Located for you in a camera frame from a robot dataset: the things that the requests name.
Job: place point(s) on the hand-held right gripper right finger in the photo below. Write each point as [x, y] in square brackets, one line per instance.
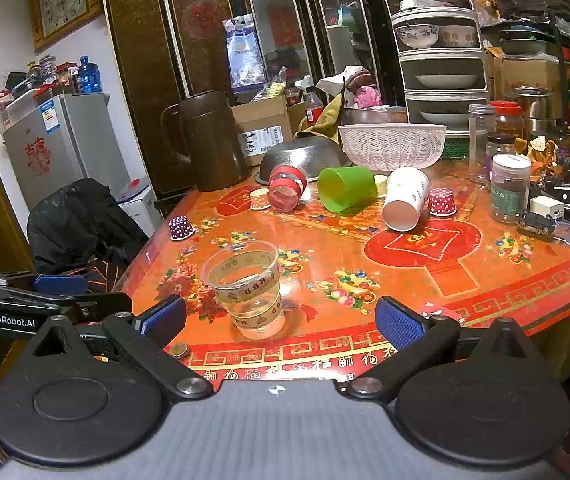
[398, 322]

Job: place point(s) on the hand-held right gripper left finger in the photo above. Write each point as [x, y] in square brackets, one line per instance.
[161, 319]

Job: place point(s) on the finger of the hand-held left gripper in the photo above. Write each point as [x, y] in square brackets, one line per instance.
[60, 284]
[100, 305]

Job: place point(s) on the clear plastic cup gold band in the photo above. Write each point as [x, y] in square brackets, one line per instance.
[245, 285]

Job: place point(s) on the white paper cup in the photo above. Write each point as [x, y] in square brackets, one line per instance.
[405, 197]

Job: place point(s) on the green plastic cup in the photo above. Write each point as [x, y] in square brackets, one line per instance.
[347, 187]

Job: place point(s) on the glass cup red band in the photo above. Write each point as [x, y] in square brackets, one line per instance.
[287, 187]

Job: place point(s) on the coin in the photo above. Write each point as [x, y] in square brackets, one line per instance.
[178, 349]

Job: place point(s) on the red paper packet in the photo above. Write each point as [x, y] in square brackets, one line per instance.
[445, 311]

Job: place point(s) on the red printed tablecloth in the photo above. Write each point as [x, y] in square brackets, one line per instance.
[415, 272]

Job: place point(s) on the black plastic bag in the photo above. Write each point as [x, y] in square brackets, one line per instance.
[80, 225]

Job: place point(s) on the purple dotted small capsule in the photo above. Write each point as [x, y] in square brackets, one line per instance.
[181, 227]

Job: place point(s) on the red dotted small capsule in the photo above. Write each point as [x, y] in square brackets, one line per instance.
[441, 202]

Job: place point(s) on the grey refrigerator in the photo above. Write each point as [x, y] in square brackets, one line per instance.
[65, 140]

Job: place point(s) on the orange small capsule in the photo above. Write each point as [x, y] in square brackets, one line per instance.
[260, 199]

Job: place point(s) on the white lid jar dark contents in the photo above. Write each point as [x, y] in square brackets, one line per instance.
[510, 190]

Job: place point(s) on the white plastic basket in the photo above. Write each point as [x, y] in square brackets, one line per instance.
[390, 146]

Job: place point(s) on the toy truck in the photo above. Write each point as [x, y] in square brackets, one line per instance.
[542, 215]

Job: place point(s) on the green plastic basket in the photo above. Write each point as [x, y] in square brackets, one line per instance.
[457, 147]

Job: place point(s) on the brown plastic pitcher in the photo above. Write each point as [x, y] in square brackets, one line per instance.
[210, 140]

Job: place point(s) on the metal colander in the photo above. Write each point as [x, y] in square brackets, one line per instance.
[300, 154]

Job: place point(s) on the tall clear empty jar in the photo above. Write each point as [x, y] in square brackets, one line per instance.
[481, 145]

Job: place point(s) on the dark lid glass jar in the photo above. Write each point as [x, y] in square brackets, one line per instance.
[499, 147]

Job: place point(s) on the metal basin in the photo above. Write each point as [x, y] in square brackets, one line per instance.
[372, 116]

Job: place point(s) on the blue water bottle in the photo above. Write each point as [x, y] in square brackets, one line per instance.
[88, 77]

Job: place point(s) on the white plate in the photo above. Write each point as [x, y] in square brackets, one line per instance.
[446, 81]
[445, 117]

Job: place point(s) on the olive cloth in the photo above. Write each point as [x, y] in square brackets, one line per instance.
[322, 125]

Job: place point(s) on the cardboard box white label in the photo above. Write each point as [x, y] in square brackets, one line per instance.
[260, 122]

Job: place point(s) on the soda bottle red label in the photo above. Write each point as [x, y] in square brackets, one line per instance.
[314, 107]

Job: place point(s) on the red lid glass jar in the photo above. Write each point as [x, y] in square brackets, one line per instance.
[509, 120]

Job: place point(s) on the pink cloth bundle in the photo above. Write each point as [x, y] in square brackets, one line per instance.
[365, 92]

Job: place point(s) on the brown wooden cabinet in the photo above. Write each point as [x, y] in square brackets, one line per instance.
[135, 60]

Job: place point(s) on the stainless steel pot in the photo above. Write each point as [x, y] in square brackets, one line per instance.
[535, 107]

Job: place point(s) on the grey tiered dish rack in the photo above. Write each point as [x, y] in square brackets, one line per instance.
[442, 62]

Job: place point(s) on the blue white hanging bag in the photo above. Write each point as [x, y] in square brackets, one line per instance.
[245, 55]

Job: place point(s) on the large cardboard box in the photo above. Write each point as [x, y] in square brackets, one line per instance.
[530, 75]

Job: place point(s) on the blue floral bowl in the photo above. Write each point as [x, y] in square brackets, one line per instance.
[417, 36]

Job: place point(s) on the red patterned bowl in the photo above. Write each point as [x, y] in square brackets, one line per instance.
[460, 36]

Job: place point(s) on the wall clock wooden frame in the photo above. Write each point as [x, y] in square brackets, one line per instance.
[62, 4]

